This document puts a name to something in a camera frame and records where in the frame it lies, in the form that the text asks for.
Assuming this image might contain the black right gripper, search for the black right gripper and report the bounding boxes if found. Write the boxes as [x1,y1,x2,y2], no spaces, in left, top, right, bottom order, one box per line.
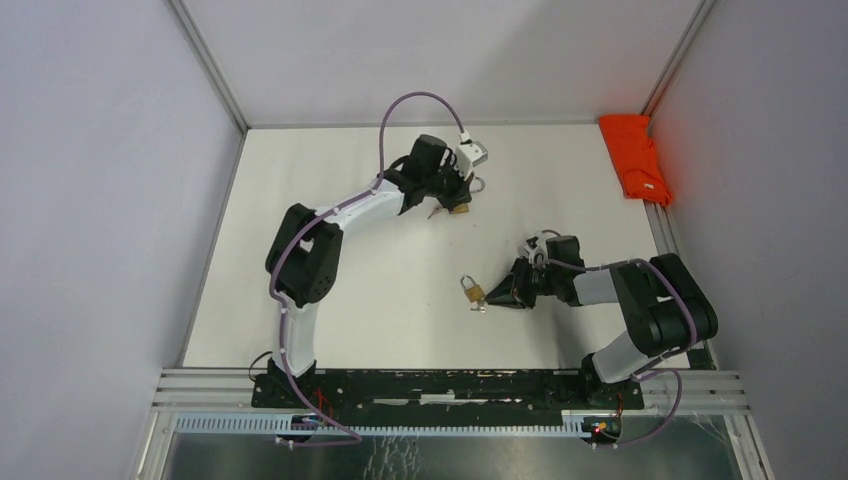
[484,255,560,309]

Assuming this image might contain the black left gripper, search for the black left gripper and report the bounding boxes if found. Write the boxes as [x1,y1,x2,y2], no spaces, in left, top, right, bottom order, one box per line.
[424,157,474,213]

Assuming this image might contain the large brass padlock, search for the large brass padlock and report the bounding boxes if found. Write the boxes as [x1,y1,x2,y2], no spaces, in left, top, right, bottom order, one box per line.
[449,176,486,215]

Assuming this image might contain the silver key bunch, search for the silver key bunch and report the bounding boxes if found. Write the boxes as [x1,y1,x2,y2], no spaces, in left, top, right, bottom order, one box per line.
[427,206,445,220]

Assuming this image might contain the small brass padlock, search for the small brass padlock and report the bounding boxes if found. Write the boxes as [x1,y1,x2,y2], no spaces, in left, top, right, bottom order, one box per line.
[460,275,486,305]

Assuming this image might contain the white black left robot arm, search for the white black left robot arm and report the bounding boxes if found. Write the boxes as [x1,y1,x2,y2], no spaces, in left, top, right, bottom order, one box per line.
[266,133,488,408]

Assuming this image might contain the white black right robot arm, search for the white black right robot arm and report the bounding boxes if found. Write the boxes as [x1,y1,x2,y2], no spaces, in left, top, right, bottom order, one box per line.
[483,230,718,408]

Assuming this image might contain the orange folded cloth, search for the orange folded cloth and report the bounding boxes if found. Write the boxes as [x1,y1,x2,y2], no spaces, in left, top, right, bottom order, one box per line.
[598,114,674,207]

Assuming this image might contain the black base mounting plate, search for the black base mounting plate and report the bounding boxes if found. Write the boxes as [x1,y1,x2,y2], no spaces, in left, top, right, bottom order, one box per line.
[251,365,645,429]

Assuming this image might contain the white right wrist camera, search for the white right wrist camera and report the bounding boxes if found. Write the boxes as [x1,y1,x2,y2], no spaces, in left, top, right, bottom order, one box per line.
[522,236,548,268]

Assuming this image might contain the left aluminium corner post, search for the left aluminium corner post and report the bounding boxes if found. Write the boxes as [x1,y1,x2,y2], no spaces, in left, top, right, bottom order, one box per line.
[165,0,250,135]

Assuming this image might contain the aluminium corner frame post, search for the aluminium corner frame post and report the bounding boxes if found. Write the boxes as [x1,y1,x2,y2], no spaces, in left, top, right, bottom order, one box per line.
[640,0,720,118]

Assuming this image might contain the aluminium front frame rail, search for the aluminium front frame rail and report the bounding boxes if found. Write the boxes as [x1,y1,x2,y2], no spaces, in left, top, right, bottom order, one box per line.
[135,368,773,479]

